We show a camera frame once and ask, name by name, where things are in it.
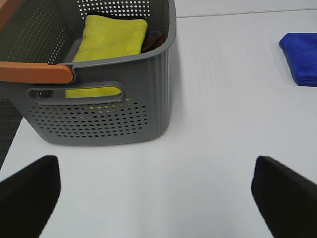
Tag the orange basket handle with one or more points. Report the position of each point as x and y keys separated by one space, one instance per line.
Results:
x=25 y=72

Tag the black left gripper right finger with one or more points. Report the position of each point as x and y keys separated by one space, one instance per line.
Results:
x=286 y=200

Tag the yellow folded towel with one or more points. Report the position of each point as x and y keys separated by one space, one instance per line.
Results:
x=108 y=36

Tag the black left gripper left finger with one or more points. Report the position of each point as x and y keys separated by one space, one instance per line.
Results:
x=28 y=198

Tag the blue towel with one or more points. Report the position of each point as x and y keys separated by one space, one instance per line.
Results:
x=300 y=50

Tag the grey perforated plastic basket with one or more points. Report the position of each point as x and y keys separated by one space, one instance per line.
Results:
x=110 y=101

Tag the dark brown folded towel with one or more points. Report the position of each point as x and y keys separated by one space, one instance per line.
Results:
x=153 y=40

